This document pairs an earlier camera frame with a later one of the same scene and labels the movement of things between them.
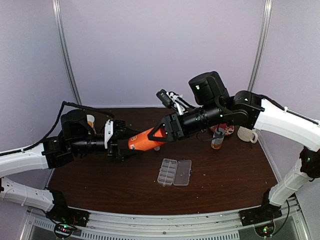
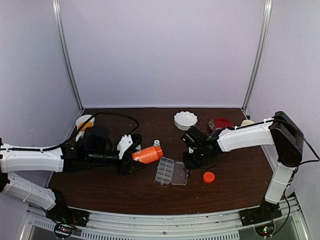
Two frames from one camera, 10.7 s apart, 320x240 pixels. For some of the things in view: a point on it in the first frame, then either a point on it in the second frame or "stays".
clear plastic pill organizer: (172, 172) stays
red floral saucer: (229, 129) stays
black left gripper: (122, 154) to (126, 168)
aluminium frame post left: (57, 10) stays
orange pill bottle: (142, 142) to (148, 155)
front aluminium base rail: (108, 225) stays
